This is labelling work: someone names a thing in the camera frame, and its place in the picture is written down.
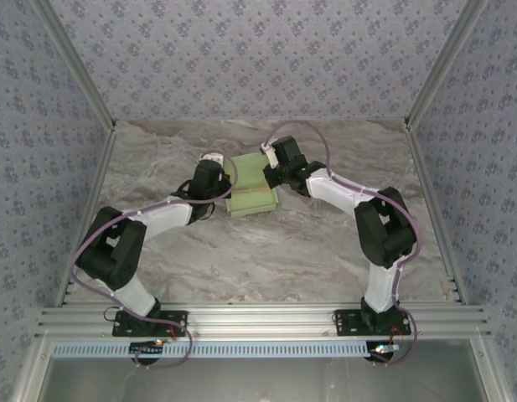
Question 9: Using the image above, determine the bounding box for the aluminium mounting rail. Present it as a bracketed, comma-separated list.
[34, 304, 492, 338]

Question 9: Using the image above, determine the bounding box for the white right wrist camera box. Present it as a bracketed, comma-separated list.
[260, 142, 281, 169]

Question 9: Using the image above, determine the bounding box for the aluminium frame leg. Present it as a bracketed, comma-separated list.
[471, 337, 510, 402]
[13, 337, 54, 402]

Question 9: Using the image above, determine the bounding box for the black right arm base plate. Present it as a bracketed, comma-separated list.
[333, 309, 411, 338]

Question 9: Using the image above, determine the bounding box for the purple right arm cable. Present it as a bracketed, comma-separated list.
[264, 121, 422, 368]

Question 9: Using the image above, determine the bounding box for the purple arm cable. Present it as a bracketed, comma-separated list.
[264, 121, 422, 368]
[71, 150, 194, 370]

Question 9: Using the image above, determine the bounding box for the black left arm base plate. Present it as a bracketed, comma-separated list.
[111, 310, 189, 338]

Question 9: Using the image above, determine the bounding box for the slotted grey cable duct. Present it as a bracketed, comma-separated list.
[51, 339, 370, 359]

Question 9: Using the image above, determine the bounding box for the grey metal sheet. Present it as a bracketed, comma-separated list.
[44, 358, 485, 402]

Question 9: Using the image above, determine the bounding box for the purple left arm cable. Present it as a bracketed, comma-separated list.
[71, 150, 194, 370]

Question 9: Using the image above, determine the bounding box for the aluminium frame post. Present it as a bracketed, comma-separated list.
[403, 0, 489, 131]
[31, 0, 117, 131]

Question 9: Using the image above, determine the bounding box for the small black controller board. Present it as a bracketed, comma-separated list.
[366, 341, 404, 362]
[129, 339, 166, 357]

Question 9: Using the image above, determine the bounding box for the light green paper box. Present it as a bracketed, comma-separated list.
[224, 152, 280, 219]

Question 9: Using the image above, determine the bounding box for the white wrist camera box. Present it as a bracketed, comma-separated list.
[198, 152, 226, 168]
[260, 142, 281, 169]

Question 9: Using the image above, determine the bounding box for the aluminium table side rail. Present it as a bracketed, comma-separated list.
[404, 121, 468, 305]
[54, 123, 116, 309]

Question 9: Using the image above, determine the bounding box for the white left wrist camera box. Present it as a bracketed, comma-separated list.
[198, 152, 226, 168]

